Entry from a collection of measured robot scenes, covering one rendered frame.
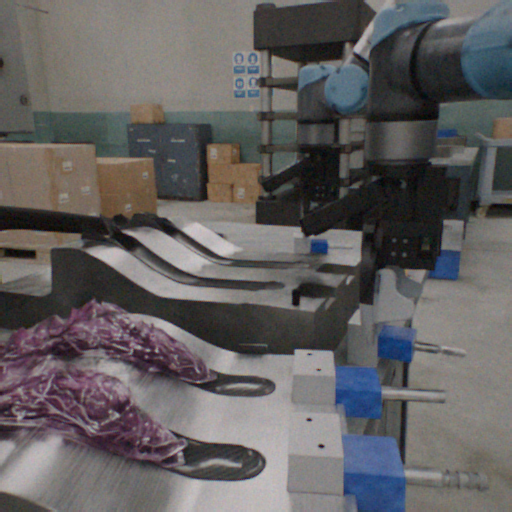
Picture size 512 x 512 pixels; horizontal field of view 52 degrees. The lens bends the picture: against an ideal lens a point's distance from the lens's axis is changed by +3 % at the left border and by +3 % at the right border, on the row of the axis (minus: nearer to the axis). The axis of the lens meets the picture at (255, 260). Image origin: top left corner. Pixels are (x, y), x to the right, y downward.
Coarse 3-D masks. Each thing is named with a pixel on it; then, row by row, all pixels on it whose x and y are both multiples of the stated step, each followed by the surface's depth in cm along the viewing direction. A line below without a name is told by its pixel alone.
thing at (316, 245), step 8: (296, 240) 111; (312, 240) 113; (320, 240) 113; (296, 248) 111; (304, 248) 111; (312, 248) 111; (320, 248) 111; (328, 248) 113; (336, 248) 113; (344, 248) 113; (352, 248) 113
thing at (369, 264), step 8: (368, 240) 59; (368, 248) 57; (368, 256) 57; (376, 256) 57; (368, 264) 57; (376, 264) 58; (360, 272) 57; (368, 272) 57; (360, 280) 57; (368, 280) 57; (360, 288) 58; (368, 288) 58; (360, 296) 58; (368, 296) 58; (368, 304) 58
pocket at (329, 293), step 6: (300, 288) 66; (306, 288) 66; (312, 288) 66; (318, 288) 66; (324, 288) 65; (330, 288) 65; (300, 294) 66; (306, 294) 67; (312, 294) 66; (318, 294) 66; (324, 294) 66; (330, 294) 65; (330, 300) 64
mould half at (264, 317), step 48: (96, 240) 72; (144, 240) 76; (0, 288) 76; (48, 288) 76; (96, 288) 68; (144, 288) 65; (192, 288) 67; (288, 288) 64; (336, 288) 65; (240, 336) 61; (288, 336) 58; (336, 336) 67
